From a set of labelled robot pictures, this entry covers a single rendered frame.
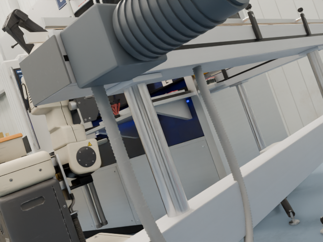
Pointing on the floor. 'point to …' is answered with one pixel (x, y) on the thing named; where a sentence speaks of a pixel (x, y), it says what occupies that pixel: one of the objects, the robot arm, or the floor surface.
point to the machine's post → (208, 129)
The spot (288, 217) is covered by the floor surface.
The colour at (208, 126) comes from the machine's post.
